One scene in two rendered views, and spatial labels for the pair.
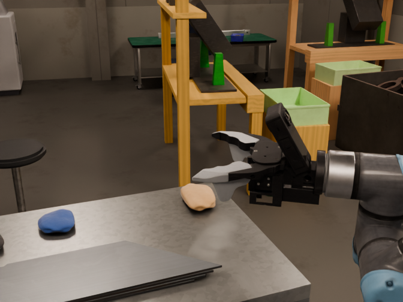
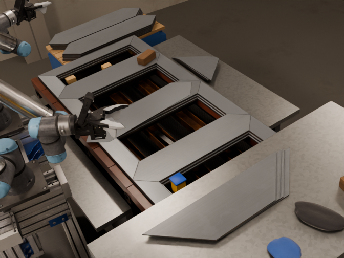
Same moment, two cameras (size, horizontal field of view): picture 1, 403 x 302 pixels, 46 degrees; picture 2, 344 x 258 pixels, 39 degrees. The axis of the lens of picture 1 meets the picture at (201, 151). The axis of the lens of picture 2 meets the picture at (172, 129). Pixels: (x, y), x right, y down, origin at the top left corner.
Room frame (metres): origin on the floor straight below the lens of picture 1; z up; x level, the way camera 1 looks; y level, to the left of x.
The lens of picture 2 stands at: (2.10, -0.05, 2.48)
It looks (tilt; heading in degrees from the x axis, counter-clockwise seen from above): 40 degrees down; 172
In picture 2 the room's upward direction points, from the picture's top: 8 degrees counter-clockwise
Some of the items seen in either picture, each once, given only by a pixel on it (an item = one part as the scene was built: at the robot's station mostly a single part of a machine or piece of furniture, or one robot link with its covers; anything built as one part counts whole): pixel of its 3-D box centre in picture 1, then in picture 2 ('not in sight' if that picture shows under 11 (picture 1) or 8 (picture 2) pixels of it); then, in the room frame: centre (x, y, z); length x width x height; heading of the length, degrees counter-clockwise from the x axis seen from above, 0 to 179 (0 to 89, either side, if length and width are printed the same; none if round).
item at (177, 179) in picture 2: not in sight; (177, 179); (0.55, 0.17, 0.88); 0.06 x 0.06 x 0.02; 21
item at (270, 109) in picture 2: not in sight; (216, 77); (-0.39, 0.65, 0.73); 1.20 x 0.26 x 0.03; 21
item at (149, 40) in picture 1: (201, 57); not in sight; (7.38, 0.00, 0.39); 2.18 x 0.85 x 0.77; 103
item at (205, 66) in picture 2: not in sight; (201, 63); (-0.53, 0.60, 0.77); 0.45 x 0.20 x 0.04; 21
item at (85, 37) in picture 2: not in sight; (104, 32); (-1.14, 0.04, 0.82); 0.80 x 0.40 x 0.06; 111
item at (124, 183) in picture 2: not in sight; (89, 143); (0.04, -0.21, 0.80); 1.62 x 0.04 x 0.06; 21
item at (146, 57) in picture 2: not in sight; (146, 57); (-0.58, 0.25, 0.87); 0.12 x 0.06 x 0.05; 129
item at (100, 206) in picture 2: not in sight; (61, 152); (-0.11, -0.39, 0.66); 1.30 x 0.20 x 0.03; 21
